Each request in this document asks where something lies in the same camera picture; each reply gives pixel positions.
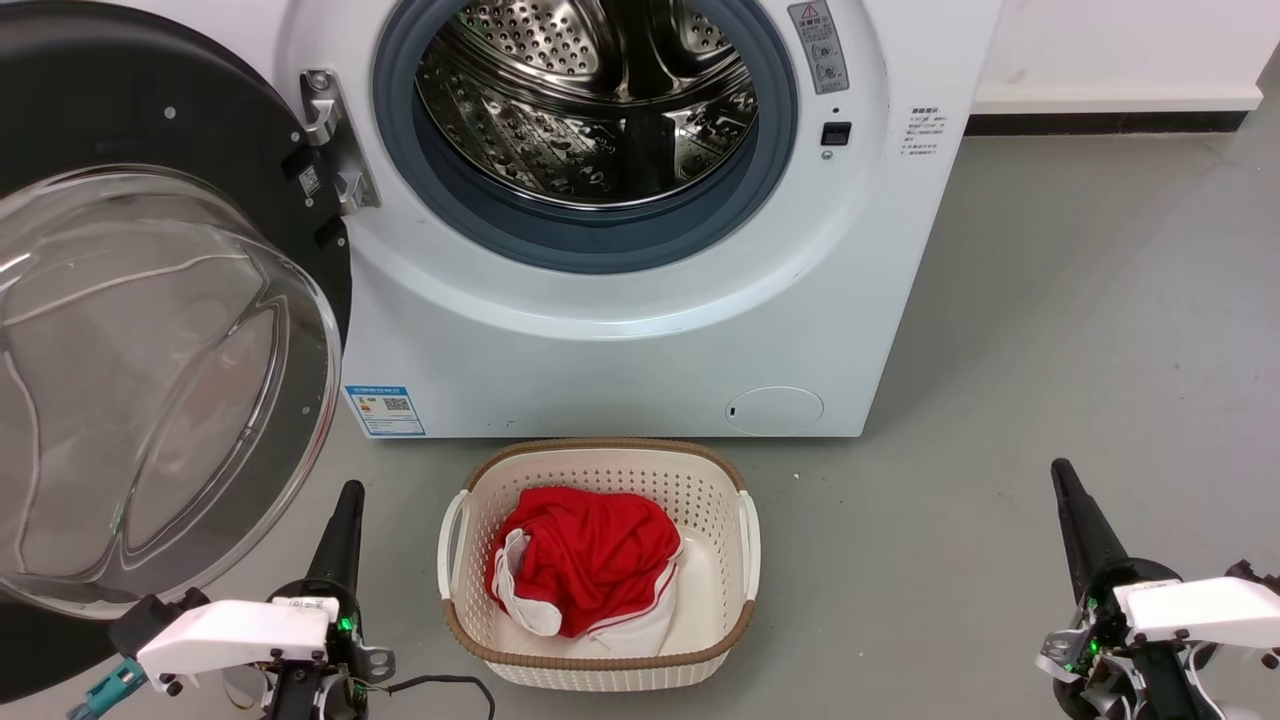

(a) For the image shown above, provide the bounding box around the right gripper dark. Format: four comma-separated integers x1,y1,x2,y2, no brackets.
1035,459,1241,720

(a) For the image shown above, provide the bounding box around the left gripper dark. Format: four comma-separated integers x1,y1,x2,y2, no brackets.
262,481,398,720

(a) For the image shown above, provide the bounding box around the black round glass washer door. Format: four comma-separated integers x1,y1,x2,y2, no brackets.
0,0,353,701

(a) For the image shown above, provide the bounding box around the white front-load washing machine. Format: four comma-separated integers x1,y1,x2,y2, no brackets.
130,0,1004,438

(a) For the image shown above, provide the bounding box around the silver metal door hinge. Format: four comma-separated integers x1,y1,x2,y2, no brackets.
300,70,381,216

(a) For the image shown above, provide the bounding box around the blue energy label sticker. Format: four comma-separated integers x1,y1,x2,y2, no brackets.
344,385,426,438

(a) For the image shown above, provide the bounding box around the red and white garment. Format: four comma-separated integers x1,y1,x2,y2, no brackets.
485,486,684,656

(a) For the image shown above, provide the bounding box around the round white filter cover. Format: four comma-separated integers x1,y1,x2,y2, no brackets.
725,386,825,436

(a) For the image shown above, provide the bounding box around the cream perforated laundry basket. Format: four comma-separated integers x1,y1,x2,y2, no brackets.
437,438,761,691

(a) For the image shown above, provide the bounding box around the black baseboard strip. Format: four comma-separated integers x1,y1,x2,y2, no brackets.
965,112,1251,136

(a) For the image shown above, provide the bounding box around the small printed text sticker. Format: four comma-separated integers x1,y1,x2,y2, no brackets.
900,105,943,159

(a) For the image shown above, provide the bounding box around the perforated steel washer drum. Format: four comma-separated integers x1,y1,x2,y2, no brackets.
415,0,758,209

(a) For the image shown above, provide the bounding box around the grey warning sticker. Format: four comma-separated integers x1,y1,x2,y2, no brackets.
787,0,851,96

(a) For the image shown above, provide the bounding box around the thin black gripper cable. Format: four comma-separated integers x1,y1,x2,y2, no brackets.
385,676,496,720

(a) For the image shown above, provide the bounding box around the teal cable connector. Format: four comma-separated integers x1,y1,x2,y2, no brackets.
68,658,148,720

